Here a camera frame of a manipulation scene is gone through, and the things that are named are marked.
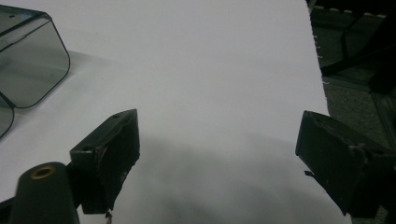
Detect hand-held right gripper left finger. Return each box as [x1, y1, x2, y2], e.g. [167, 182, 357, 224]
[69, 108, 141, 216]

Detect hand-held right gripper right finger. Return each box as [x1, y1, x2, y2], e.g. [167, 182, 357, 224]
[294, 110, 396, 218]

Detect dark-lens sunglasses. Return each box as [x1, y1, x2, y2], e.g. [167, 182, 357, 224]
[0, 4, 72, 140]

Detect black metal stand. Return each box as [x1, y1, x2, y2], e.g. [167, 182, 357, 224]
[320, 6, 396, 95]

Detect white tablecloth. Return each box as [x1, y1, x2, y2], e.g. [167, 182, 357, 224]
[0, 0, 353, 224]

